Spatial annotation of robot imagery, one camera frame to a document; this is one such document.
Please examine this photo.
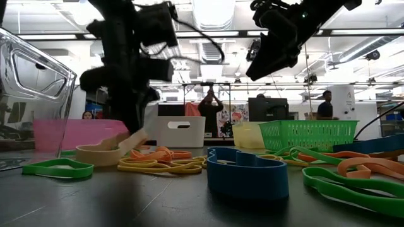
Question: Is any silver ceiling duct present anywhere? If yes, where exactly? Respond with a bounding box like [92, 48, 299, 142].
[191, 0, 237, 79]

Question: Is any orange hanging cloth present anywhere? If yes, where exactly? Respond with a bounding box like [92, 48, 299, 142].
[185, 102, 203, 117]

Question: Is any wide blue rubber band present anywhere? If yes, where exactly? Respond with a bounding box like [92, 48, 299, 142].
[206, 146, 290, 201]

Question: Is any clear plastic bin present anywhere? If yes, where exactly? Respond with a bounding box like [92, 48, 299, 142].
[0, 26, 77, 171]

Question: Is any black monitor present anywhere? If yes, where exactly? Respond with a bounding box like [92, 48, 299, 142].
[247, 97, 290, 122]

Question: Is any green lattice basket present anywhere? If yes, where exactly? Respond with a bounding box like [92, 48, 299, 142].
[258, 119, 359, 153]

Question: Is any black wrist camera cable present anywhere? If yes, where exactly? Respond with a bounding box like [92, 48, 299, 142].
[172, 17, 225, 64]

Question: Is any white plastic basket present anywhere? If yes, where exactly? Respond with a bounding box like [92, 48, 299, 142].
[155, 116, 206, 148]

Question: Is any yellow rubber band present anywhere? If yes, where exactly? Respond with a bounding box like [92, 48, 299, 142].
[117, 156, 203, 175]
[176, 155, 209, 168]
[260, 154, 316, 167]

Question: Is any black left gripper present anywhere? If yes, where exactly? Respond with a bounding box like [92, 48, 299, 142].
[79, 0, 174, 135]

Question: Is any black ceiling camera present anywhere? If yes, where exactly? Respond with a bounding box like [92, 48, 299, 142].
[246, 39, 261, 62]
[365, 49, 381, 61]

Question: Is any yellow plastic basket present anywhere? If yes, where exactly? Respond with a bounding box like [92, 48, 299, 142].
[232, 122, 266, 149]

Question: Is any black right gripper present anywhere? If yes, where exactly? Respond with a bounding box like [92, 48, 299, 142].
[246, 0, 362, 82]

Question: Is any large blue rubber band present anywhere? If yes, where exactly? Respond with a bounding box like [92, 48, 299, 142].
[333, 134, 404, 154]

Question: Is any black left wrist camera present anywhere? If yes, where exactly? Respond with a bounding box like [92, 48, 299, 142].
[135, 1, 179, 48]

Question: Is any orange rubber band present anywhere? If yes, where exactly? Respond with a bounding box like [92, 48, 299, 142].
[335, 156, 404, 181]
[296, 151, 370, 163]
[129, 146, 193, 163]

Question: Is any tan rubber band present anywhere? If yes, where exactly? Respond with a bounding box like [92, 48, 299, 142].
[74, 128, 148, 167]
[367, 150, 404, 160]

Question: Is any grey hanging cloth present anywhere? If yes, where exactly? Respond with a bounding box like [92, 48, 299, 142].
[143, 103, 158, 139]

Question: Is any patterned hanging cloth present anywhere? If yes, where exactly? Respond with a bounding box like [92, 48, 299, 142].
[220, 103, 249, 139]

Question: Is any black diagonal frame strut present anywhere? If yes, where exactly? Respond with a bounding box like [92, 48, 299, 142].
[355, 100, 404, 140]

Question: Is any pink plastic basket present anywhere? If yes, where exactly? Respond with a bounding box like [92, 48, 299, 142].
[32, 119, 130, 151]

